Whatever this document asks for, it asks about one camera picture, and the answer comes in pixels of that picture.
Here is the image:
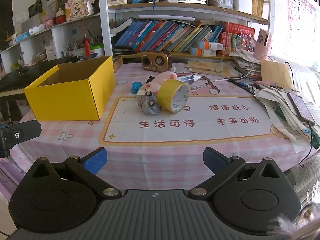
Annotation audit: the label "grey toy car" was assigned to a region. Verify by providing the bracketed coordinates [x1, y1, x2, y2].
[136, 90, 162, 115]

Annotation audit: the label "yellow tape roll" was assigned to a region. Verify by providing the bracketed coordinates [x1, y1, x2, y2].
[157, 79, 189, 113]

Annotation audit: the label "white spray bottle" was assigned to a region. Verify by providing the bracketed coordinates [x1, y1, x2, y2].
[177, 74, 202, 85]

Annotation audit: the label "pink plush pig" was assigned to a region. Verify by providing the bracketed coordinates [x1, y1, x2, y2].
[145, 68, 177, 94]

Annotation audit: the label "black Yamaha keyboard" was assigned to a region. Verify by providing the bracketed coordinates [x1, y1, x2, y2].
[1, 56, 78, 102]

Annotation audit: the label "yellow cardboard box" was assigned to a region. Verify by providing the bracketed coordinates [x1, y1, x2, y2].
[24, 56, 116, 121]

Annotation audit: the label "pink cartoon desk mat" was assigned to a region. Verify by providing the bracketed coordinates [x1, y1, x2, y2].
[11, 64, 315, 189]

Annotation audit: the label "pile of papers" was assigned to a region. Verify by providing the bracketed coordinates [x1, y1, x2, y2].
[230, 50, 319, 152]

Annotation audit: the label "pink white pen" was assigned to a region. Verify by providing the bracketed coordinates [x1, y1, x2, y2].
[213, 78, 230, 82]

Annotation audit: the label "blue crumpled wrapper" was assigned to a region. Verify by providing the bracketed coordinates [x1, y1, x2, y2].
[131, 82, 142, 94]

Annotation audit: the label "brown kraft paper sheets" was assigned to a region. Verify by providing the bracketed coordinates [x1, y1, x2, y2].
[185, 61, 240, 77]

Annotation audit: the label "black binder clip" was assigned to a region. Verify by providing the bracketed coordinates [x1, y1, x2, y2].
[146, 75, 155, 83]

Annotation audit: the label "wooden chess board box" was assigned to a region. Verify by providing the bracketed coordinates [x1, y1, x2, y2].
[112, 56, 123, 73]

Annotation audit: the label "brown envelope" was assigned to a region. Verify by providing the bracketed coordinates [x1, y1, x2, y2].
[260, 60, 292, 89]

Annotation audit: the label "white green lid jar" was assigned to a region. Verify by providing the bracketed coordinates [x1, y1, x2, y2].
[90, 44, 105, 58]

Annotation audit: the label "orange white carton lower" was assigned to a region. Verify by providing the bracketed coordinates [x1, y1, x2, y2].
[190, 48, 216, 57]

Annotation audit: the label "orange white carton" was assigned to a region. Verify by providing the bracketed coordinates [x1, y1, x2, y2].
[190, 48, 216, 57]
[197, 41, 223, 51]

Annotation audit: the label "red bottle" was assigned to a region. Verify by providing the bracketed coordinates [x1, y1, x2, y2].
[83, 35, 91, 58]

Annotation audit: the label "brown retro radio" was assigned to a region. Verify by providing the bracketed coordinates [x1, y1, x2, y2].
[140, 50, 172, 73]

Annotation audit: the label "orange white carton upper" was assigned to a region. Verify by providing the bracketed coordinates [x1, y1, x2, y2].
[197, 41, 223, 51]

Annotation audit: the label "pink phone stand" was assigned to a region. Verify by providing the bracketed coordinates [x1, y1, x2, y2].
[253, 29, 272, 61]

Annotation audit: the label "red thick book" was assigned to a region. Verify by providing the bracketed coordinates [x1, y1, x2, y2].
[222, 23, 255, 36]

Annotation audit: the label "pink pig ornament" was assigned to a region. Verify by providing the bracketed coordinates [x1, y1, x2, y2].
[65, 0, 95, 21]

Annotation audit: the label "white bookshelf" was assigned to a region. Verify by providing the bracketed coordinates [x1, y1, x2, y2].
[1, 0, 270, 73]

